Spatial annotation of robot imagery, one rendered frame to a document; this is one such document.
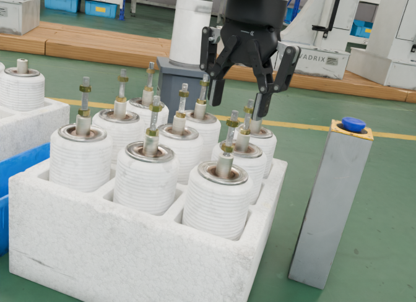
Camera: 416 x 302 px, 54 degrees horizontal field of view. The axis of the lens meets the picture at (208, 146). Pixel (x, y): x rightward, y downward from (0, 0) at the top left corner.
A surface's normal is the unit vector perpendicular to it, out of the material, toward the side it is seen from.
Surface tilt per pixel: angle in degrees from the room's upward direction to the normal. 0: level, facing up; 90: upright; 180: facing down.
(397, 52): 90
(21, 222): 90
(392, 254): 0
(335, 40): 90
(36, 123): 90
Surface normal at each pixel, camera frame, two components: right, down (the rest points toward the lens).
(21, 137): 0.92, 0.27
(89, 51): 0.19, 0.38
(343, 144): -0.30, 0.30
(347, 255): 0.17, -0.92
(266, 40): -0.55, 0.21
